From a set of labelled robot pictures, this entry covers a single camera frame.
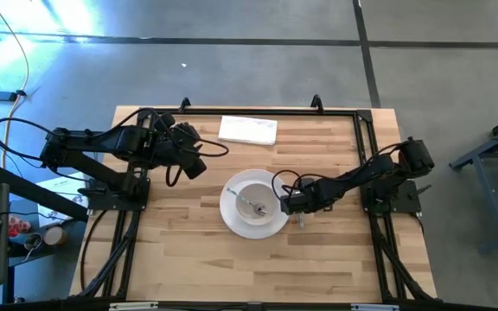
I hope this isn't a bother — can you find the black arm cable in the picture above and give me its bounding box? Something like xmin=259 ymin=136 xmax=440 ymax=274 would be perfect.
xmin=0 ymin=107 xmax=231 ymax=188
xmin=270 ymin=142 xmax=405 ymax=204

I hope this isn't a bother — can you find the silver frame bracket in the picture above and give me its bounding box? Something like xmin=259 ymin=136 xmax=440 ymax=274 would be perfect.
xmin=109 ymin=301 xmax=160 ymax=311
xmin=350 ymin=302 xmax=400 ymax=311

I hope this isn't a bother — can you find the red patterned object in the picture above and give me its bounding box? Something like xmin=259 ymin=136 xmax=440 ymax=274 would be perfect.
xmin=7 ymin=214 xmax=32 ymax=238

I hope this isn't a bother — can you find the white cloth napkin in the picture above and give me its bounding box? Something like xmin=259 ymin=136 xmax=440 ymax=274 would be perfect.
xmin=217 ymin=115 xmax=279 ymax=147

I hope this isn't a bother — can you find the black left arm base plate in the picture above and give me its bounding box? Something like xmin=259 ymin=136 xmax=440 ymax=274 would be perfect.
xmin=86 ymin=176 xmax=151 ymax=213

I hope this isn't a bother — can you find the metal spoon teal patterned handle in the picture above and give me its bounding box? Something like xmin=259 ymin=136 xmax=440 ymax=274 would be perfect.
xmin=226 ymin=187 xmax=269 ymax=218

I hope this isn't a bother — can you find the black desk beam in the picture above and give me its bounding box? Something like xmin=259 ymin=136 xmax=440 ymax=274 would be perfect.
xmin=0 ymin=163 xmax=90 ymax=224

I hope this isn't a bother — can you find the white round dinner plate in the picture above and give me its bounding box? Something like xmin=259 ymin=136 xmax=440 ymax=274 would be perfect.
xmin=219 ymin=168 xmax=291 ymax=240

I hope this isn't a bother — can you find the yellow floor cable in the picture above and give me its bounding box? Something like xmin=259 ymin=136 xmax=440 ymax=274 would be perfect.
xmin=0 ymin=0 xmax=31 ymax=170

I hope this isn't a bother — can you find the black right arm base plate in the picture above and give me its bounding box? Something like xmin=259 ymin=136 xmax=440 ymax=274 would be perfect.
xmin=361 ymin=179 xmax=423 ymax=215

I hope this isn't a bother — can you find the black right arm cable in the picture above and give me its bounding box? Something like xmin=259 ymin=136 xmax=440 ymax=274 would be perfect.
xmin=270 ymin=142 xmax=405 ymax=204

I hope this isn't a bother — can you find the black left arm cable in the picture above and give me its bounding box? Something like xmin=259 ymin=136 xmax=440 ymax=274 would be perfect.
xmin=0 ymin=107 xmax=231 ymax=188

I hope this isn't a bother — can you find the blue metal cart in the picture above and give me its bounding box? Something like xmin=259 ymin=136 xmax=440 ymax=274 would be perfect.
xmin=447 ymin=106 xmax=498 ymax=256

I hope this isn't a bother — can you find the black cable under table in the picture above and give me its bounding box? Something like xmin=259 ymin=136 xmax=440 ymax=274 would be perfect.
xmin=80 ymin=208 xmax=109 ymax=291

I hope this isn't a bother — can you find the metal cup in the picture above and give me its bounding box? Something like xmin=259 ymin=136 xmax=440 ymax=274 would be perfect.
xmin=22 ymin=232 xmax=43 ymax=252

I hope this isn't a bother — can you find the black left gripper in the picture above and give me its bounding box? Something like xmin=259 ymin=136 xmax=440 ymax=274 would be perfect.
xmin=157 ymin=112 xmax=208 ymax=180

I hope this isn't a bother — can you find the white ceramic bowl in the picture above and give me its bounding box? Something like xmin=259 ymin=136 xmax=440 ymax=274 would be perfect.
xmin=234 ymin=181 xmax=278 ymax=227

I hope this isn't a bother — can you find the white printed paper sheet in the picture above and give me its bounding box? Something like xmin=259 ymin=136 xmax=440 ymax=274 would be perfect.
xmin=35 ymin=171 xmax=91 ymax=229

